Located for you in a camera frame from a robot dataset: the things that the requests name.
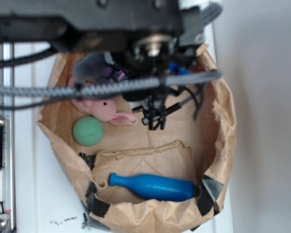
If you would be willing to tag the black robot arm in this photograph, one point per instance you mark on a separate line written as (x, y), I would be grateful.
(88, 26)

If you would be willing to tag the blue plastic bottle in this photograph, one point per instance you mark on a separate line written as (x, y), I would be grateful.
(155, 187)

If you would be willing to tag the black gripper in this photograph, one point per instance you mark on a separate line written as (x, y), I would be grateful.
(156, 55)

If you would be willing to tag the aluminum frame rail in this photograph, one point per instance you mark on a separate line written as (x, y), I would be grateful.
(7, 183)

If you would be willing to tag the green ball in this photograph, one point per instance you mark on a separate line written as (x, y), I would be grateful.
(88, 131)

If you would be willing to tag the brown paper bag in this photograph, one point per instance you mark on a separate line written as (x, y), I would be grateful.
(198, 150)

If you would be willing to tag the pink plush bunny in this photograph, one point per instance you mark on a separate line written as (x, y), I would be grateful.
(105, 111)

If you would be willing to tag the gray plush animal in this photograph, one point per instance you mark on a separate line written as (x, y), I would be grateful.
(94, 67)

